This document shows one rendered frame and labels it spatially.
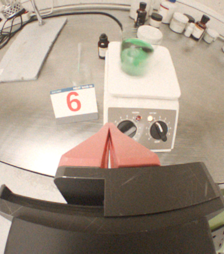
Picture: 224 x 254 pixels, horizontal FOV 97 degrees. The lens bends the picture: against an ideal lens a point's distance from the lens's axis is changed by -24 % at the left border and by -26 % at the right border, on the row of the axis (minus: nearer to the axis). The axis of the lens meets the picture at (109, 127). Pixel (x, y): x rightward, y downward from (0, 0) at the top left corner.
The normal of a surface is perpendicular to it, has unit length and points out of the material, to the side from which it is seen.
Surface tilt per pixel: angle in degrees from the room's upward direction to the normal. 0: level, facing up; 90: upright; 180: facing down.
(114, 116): 30
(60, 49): 0
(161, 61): 0
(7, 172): 0
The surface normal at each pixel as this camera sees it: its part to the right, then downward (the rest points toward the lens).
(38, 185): 0.01, -0.25
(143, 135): 0.00, 0.27
